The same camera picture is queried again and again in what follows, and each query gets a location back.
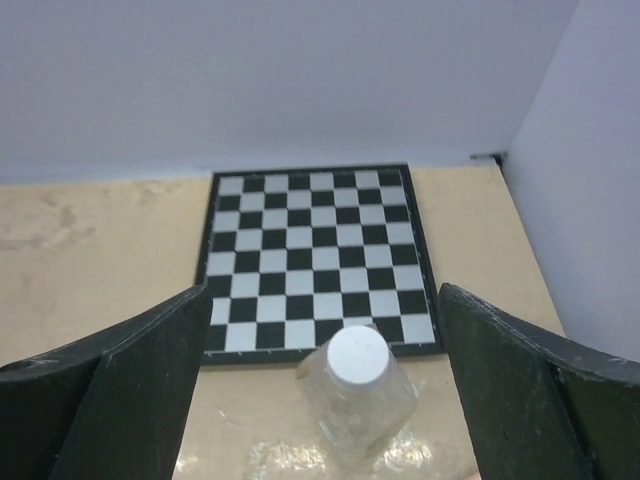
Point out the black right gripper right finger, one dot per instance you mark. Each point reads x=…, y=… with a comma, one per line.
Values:
x=538, y=405

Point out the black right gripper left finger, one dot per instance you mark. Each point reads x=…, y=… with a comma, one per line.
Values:
x=112, y=405

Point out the clear square plastic bottle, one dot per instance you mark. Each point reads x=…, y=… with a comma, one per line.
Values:
x=357, y=423

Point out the white bottle cap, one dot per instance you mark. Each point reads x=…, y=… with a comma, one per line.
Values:
x=358, y=356

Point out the black white checkerboard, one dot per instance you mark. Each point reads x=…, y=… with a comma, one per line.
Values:
x=290, y=257

